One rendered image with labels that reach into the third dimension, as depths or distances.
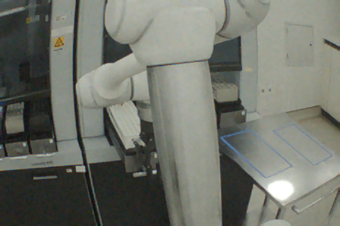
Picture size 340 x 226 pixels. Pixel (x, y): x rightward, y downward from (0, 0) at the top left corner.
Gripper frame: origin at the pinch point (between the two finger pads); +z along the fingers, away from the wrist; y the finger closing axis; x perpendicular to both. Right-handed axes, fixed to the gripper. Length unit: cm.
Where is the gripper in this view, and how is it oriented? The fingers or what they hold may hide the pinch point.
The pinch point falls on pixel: (154, 174)
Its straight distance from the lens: 140.5
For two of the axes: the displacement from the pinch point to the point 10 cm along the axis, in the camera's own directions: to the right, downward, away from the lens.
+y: -9.4, 1.4, -3.1
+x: 3.4, 3.8, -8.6
